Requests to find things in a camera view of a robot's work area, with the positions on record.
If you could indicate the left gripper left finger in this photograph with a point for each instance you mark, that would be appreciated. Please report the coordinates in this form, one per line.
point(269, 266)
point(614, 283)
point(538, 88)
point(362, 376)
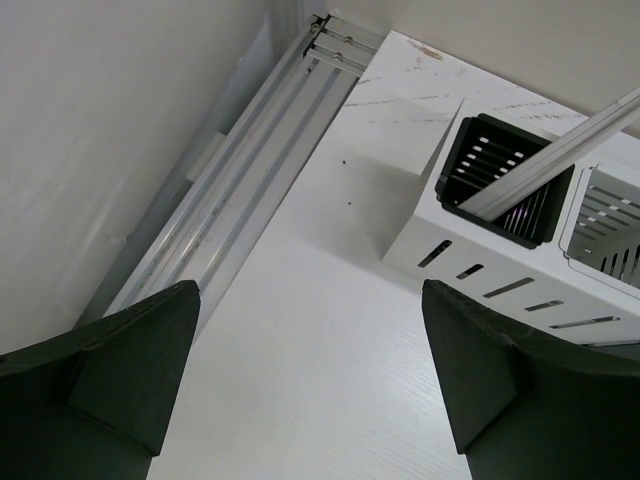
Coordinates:
point(96, 402)

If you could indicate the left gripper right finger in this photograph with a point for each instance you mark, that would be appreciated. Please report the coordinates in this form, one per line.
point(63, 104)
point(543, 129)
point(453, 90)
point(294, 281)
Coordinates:
point(524, 404)

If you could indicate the white chopstick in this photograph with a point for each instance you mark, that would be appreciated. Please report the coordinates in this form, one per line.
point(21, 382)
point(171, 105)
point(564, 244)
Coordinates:
point(545, 165)

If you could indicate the white utensil holder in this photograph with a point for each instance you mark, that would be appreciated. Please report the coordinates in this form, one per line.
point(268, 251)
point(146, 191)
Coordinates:
point(582, 286)

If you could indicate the black insert cup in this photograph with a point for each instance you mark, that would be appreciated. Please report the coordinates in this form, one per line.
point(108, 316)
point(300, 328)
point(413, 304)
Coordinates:
point(485, 148)

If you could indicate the aluminium rail left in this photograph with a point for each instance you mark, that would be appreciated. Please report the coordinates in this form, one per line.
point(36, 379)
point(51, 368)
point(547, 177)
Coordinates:
point(220, 196)

